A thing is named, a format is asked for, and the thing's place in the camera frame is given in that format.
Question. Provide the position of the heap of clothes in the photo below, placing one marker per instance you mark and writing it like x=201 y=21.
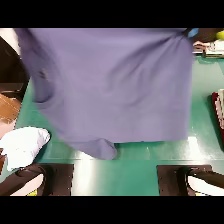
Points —
x=220 y=110
x=213 y=48

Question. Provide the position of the purple T-shirt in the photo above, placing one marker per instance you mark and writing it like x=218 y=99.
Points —
x=113 y=86

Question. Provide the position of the white garment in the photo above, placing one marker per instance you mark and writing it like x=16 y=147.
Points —
x=21 y=145

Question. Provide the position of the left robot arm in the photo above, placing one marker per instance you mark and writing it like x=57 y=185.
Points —
x=18 y=176

